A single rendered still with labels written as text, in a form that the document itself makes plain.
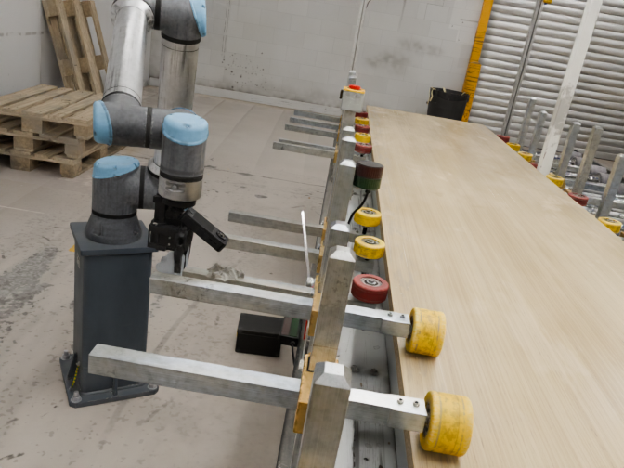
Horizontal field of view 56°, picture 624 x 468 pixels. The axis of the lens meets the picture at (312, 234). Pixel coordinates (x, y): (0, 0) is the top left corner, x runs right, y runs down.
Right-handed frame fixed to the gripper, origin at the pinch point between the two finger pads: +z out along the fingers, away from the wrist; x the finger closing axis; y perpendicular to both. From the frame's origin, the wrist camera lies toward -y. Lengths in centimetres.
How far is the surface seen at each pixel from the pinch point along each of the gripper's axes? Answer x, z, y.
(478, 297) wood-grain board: -3, -8, -66
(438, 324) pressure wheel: 27, -15, -52
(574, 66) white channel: -160, -58, -127
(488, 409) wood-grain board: 39, -8, -60
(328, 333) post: 48, -21, -32
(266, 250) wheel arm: -23.5, -1.5, -16.1
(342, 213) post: -2.4, -22.3, -32.7
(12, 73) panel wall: -375, 32, 251
